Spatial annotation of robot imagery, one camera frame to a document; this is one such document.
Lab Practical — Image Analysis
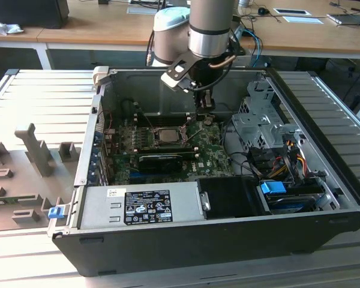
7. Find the black PC case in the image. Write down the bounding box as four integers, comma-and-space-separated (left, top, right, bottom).
47, 65, 360, 278

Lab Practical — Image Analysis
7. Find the silver power supply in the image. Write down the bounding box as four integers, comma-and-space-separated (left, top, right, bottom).
77, 181, 205, 229

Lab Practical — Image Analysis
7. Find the beige case latch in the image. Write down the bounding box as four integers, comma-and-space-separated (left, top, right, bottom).
92, 65, 110, 88

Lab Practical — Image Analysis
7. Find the black RAM slot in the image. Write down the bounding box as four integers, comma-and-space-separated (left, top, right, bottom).
137, 149, 199, 155
137, 113, 190, 118
137, 116, 190, 121
137, 119, 190, 124
137, 122, 190, 127
137, 145, 196, 151

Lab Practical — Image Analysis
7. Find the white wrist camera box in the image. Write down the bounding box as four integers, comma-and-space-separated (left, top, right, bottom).
160, 58, 193, 93

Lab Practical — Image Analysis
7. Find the green motherboard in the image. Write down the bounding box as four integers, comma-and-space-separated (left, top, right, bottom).
103, 115, 236, 185

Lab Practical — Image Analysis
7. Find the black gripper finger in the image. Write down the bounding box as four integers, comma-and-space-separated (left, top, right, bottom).
194, 89, 216, 121

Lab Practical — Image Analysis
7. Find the black monitor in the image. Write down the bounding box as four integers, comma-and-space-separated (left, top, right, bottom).
0, 0, 70, 30

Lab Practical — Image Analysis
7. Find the CPU socket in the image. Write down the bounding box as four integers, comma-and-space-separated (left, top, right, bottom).
151, 125, 191, 148

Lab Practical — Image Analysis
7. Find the thick black wire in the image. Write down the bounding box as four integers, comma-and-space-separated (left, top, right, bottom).
221, 119, 259, 178

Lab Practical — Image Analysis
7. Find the hard disk in blue carrier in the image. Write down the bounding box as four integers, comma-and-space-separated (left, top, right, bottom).
257, 181, 324, 214

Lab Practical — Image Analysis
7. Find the metal disk bay cage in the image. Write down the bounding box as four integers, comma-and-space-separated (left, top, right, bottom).
231, 80, 307, 157

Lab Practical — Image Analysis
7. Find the green RAM stick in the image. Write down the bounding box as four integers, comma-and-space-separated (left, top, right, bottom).
0, 196, 38, 207

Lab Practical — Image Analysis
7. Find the yellow red wire bundle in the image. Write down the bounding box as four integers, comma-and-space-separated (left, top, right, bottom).
269, 140, 308, 178

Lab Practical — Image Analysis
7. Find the blue case latch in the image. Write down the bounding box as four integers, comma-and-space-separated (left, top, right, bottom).
47, 206, 63, 220

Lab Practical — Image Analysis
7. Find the black graphics card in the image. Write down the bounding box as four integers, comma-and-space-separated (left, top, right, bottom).
137, 154, 184, 175

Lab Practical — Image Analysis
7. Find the grey tablet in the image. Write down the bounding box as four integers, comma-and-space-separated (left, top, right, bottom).
326, 13, 360, 27

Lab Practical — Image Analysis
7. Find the blue cable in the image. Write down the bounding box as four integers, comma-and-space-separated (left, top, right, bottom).
242, 26, 263, 62

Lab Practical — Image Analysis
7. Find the wooden desk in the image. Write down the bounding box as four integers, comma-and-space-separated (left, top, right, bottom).
0, 0, 360, 70

